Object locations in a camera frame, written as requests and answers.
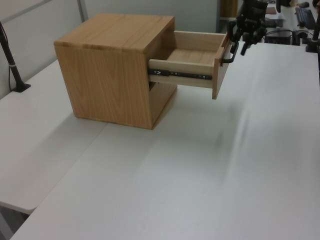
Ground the grey partition post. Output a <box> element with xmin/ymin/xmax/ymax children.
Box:
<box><xmin>75</xmin><ymin>0</ymin><xmax>89</xmax><ymax>21</ymax></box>

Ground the black desktop computer box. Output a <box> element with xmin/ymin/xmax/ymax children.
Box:
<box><xmin>264</xmin><ymin>29</ymin><xmax>294</xmax><ymax>46</ymax></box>

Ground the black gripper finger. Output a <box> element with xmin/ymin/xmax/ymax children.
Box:
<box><xmin>228</xmin><ymin>19</ymin><xmax>241</xmax><ymax>43</ymax></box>
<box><xmin>240</xmin><ymin>31</ymin><xmax>259</xmax><ymax>57</ymax></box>

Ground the wooden wall panel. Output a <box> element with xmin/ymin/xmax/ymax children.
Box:
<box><xmin>219</xmin><ymin>0</ymin><xmax>239</xmax><ymax>19</ymax></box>

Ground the black computer keyboard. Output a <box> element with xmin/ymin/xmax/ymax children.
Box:
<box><xmin>294</xmin><ymin>6</ymin><xmax>318</xmax><ymax>29</ymax></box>

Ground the wooden drawer cabinet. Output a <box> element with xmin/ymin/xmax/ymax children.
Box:
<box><xmin>53</xmin><ymin>12</ymin><xmax>179</xmax><ymax>131</ymax></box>

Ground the black camera stand pole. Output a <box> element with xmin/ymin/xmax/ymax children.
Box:
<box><xmin>0</xmin><ymin>21</ymin><xmax>32</xmax><ymax>94</ymax></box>

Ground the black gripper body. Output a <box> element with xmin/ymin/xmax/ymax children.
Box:
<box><xmin>235</xmin><ymin>0</ymin><xmax>269</xmax><ymax>39</ymax></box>

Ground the wooden drawer with bar handle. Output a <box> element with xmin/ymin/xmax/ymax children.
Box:
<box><xmin>147</xmin><ymin>30</ymin><xmax>230</xmax><ymax>100</ymax></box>

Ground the black metal drawer handle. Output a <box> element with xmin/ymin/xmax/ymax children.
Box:
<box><xmin>221</xmin><ymin>40</ymin><xmax>240</xmax><ymax>64</ymax></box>

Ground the black metal drawer slide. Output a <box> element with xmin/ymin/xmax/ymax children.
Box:
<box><xmin>147</xmin><ymin>67</ymin><xmax>214</xmax><ymax>81</ymax></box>

